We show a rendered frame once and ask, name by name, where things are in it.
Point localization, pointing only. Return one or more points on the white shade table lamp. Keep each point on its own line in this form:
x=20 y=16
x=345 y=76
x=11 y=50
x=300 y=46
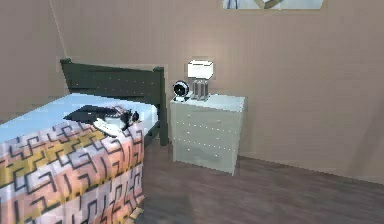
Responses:
x=200 y=78

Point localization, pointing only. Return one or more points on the white remote control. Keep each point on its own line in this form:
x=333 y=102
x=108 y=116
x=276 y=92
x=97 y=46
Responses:
x=107 y=128

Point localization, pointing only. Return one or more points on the black round alarm clock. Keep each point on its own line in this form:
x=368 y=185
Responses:
x=181 y=90

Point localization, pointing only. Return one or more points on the black flat laptop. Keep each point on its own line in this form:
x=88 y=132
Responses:
x=96 y=113

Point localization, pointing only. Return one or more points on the framed wall picture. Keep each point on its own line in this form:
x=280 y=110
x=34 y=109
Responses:
x=273 y=3

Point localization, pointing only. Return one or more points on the dark green framed bed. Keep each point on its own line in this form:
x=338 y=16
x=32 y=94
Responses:
x=110 y=83

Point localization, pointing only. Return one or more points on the pale green chest of drawers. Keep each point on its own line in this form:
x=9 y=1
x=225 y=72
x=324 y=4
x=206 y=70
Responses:
x=206 y=133

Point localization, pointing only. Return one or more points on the patterned orange bedspread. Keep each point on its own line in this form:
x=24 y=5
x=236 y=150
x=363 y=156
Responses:
x=66 y=170

